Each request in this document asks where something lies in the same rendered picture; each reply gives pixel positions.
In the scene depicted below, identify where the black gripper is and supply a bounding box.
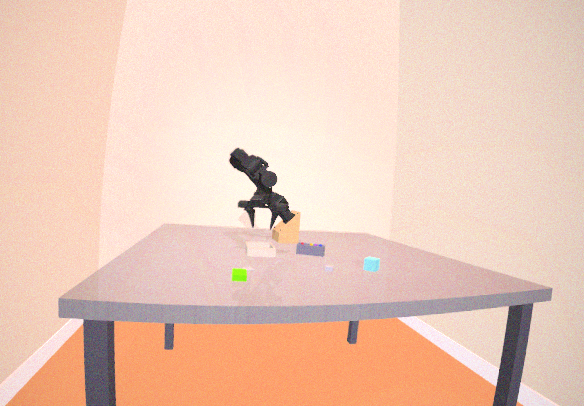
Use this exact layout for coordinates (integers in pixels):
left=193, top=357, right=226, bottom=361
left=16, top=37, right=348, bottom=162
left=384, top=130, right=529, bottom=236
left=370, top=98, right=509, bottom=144
left=237, top=187, right=289, bottom=230

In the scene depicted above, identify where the small green block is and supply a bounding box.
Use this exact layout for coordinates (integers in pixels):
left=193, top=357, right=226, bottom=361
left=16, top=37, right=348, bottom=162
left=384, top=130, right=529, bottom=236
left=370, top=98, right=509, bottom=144
left=232, top=268, right=247, bottom=282

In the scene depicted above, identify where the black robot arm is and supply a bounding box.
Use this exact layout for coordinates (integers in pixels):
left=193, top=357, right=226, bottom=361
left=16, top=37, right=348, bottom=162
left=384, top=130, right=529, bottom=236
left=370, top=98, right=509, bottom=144
left=229, top=147, right=295, bottom=224

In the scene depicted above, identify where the light blue cube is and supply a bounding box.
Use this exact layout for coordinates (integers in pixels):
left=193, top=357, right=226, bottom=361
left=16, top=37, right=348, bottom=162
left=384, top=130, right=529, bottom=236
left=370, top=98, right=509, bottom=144
left=363, top=257, right=380, bottom=272

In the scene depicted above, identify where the white shallow tray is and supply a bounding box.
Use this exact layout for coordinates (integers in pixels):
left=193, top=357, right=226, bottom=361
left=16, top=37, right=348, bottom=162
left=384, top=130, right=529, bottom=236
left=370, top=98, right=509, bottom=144
left=245, top=241, right=276, bottom=257

